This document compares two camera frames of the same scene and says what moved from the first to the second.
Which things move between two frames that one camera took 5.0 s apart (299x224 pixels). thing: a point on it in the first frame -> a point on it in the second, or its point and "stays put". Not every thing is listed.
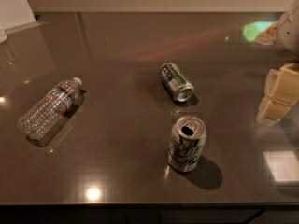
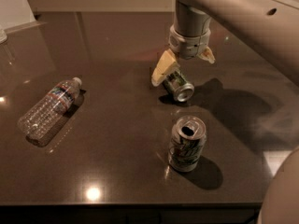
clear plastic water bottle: x=37 y=121 stays put
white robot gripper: x=288 y=36 -> x=191 y=45
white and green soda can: x=186 y=143 stays put
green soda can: x=175 y=82 stays put
